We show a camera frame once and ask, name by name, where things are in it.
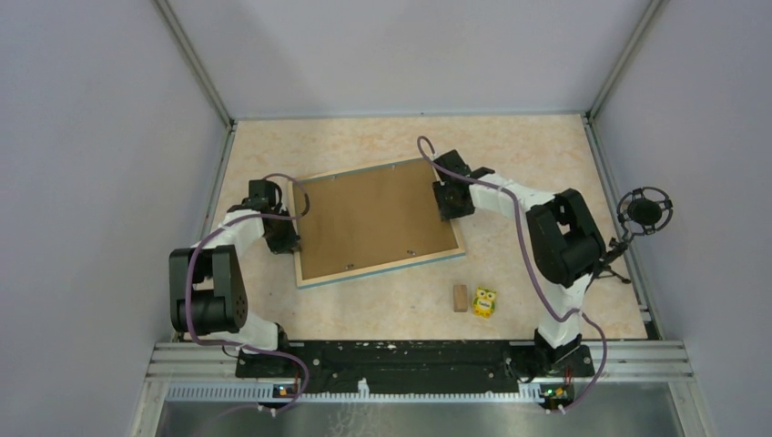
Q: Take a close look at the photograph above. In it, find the brown cardboard backing board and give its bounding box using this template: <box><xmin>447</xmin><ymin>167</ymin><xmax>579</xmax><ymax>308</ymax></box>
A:
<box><xmin>292</xmin><ymin>160</ymin><xmax>460</xmax><ymax>281</ymax></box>

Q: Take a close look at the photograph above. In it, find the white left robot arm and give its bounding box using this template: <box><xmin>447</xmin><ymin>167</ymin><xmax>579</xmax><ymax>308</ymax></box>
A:
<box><xmin>168</xmin><ymin>174</ymin><xmax>300</xmax><ymax>377</ymax></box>

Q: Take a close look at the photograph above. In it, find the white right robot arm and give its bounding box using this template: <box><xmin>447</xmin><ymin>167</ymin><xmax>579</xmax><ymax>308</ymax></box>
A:
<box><xmin>431</xmin><ymin>150</ymin><xmax>605</xmax><ymax>375</ymax></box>

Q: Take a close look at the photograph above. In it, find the small wooden block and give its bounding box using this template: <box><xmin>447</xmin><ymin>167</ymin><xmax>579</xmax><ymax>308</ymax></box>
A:
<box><xmin>452</xmin><ymin>284</ymin><xmax>469</xmax><ymax>312</ymax></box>

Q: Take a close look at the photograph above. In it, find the yellow owl toy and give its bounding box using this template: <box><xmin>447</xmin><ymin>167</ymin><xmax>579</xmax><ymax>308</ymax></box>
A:
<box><xmin>472</xmin><ymin>287</ymin><xmax>497</xmax><ymax>319</ymax></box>

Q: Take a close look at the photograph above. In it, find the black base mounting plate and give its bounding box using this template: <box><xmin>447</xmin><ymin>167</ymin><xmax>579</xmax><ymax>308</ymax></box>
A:
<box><xmin>235</xmin><ymin>340</ymin><xmax>595</xmax><ymax>394</ymax></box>

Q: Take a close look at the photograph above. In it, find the black microphone tripod stand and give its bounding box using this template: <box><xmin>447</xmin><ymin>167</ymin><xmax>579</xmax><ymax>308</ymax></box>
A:
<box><xmin>590</xmin><ymin>238</ymin><xmax>632</xmax><ymax>284</ymax></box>

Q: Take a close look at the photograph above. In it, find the black microphone with orange tip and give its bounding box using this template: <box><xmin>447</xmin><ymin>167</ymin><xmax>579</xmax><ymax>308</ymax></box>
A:
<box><xmin>616</xmin><ymin>187</ymin><xmax>674</xmax><ymax>240</ymax></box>

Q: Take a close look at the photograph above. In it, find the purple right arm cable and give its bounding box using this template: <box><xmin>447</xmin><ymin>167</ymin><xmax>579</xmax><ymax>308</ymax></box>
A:
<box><xmin>416</xmin><ymin>135</ymin><xmax>609</xmax><ymax>415</ymax></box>

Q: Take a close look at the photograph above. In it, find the aluminium rail frame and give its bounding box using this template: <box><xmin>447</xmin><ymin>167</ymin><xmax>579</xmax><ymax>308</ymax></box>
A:
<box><xmin>130</xmin><ymin>340</ymin><xmax>716</xmax><ymax>436</ymax></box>

